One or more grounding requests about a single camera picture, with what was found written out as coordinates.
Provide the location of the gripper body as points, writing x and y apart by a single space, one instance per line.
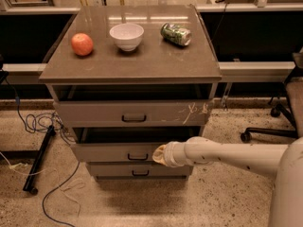
170 154

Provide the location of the grey drawer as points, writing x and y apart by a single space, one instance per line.
134 113
117 145
137 170

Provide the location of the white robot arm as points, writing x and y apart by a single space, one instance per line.
284 163

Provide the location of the grey drawer cabinet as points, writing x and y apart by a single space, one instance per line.
156 70

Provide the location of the green soda can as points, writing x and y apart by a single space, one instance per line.
176 34

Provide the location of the white bowl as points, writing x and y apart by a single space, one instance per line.
127 36

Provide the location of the black stand leg with wheel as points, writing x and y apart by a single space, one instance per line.
36 156

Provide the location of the red apple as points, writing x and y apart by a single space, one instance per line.
82 44

